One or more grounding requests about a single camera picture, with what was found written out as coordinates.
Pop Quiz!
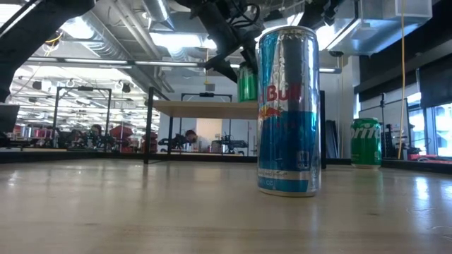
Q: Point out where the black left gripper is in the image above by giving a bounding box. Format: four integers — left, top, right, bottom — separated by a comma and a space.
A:
197, 6, 266, 84

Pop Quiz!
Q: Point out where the green Sprite can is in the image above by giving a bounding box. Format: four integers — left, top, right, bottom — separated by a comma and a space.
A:
350, 117, 383, 169
237, 61, 258, 104

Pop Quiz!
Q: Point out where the blue silver Red Bull can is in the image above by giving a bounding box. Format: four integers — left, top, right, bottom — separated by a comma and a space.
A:
256, 25, 322, 198

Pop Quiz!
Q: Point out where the wooden shelf with black legs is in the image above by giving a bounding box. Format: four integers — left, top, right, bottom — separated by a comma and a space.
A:
143, 86, 328, 170

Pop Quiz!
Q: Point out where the person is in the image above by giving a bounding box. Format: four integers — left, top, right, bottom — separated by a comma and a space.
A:
184, 129, 205, 152
88, 123, 104, 147

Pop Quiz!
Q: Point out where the red background equipment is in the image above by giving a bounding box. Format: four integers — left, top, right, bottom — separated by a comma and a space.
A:
109, 125, 134, 152

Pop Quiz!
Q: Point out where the dark monitor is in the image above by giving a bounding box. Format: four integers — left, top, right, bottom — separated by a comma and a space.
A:
0, 104, 20, 134

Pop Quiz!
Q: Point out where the black background rig frame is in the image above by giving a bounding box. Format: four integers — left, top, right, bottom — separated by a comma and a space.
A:
179, 92, 234, 152
52, 85, 113, 151

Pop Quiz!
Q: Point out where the yellow cable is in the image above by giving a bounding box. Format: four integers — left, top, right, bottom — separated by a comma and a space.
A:
397, 0, 407, 159

